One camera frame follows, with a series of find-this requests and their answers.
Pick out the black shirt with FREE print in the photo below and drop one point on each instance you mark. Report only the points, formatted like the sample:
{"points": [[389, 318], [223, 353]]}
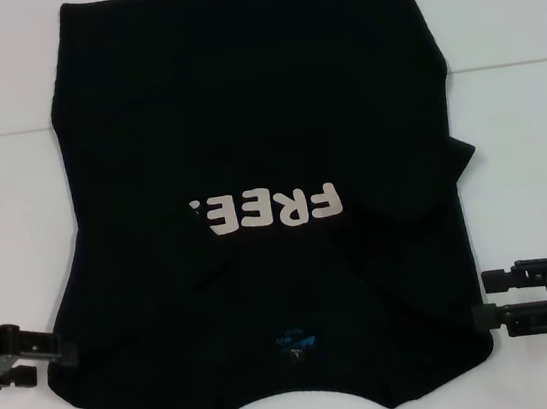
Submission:
{"points": [[242, 118]]}

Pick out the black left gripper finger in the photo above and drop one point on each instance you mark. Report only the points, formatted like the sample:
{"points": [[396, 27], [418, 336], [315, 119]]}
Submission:
{"points": [[24, 377], [50, 350]]}

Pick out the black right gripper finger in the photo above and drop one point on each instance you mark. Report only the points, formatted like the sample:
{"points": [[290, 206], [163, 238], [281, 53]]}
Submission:
{"points": [[515, 277], [515, 319]]}

